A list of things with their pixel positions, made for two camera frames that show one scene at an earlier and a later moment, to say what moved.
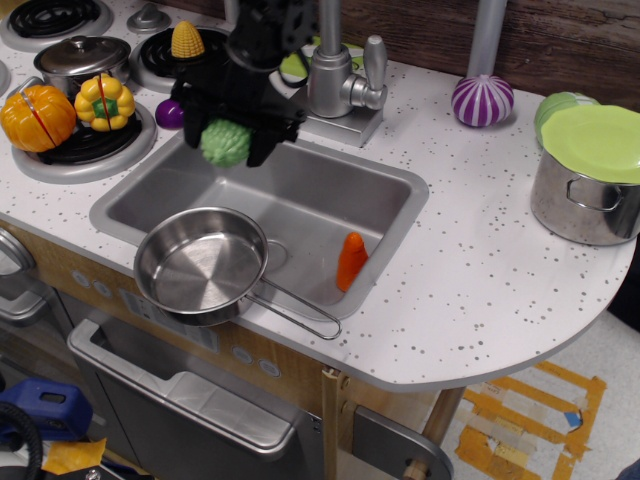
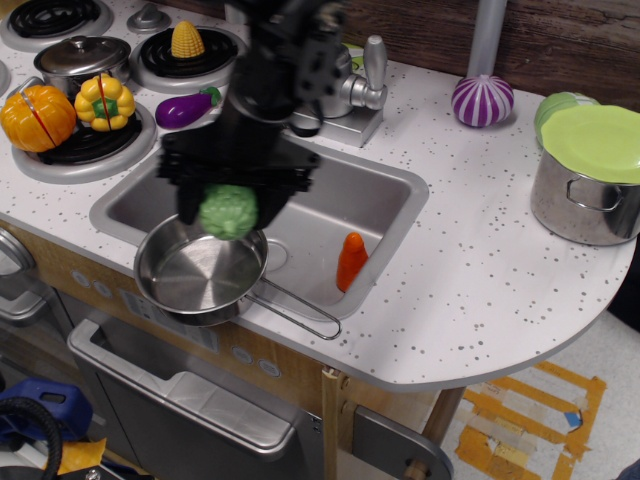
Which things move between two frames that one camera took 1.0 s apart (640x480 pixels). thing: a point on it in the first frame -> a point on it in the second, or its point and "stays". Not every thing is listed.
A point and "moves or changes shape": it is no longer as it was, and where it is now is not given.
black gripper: [235, 91] -> [236, 156]
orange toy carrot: [352, 258] stays
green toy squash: [225, 143] moves or changes shape
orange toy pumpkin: [38, 118] stays
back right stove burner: [153, 67] stays
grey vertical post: [486, 37] stays
